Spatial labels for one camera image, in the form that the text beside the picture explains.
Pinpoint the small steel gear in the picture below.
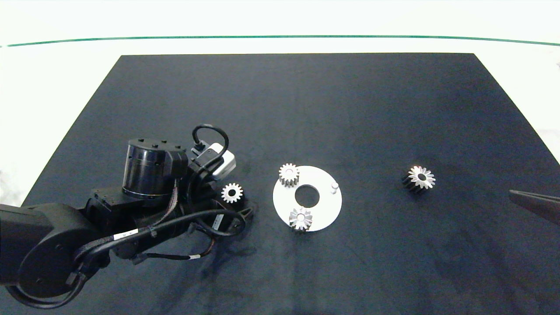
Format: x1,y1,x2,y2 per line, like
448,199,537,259
289,207,313,232
279,163,300,187
221,182,245,206

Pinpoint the large steel gear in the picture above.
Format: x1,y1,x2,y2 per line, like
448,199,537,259
402,165,436,194

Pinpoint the round white pin plate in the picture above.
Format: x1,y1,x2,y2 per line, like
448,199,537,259
273,165,343,232

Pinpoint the dark mat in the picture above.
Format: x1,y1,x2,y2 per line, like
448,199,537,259
0,53,560,315

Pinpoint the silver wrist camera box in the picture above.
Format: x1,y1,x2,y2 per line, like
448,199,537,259
191,142,237,181

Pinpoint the thick black tagged cable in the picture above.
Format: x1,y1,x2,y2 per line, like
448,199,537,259
72,209,246,274

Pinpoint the black camera cable loop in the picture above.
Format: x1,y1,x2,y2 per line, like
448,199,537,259
192,124,230,175

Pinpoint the thin black tagged cable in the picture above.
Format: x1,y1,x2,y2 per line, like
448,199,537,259
130,236,217,265

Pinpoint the black arm base cable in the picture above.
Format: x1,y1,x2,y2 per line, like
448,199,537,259
4,271,88,310

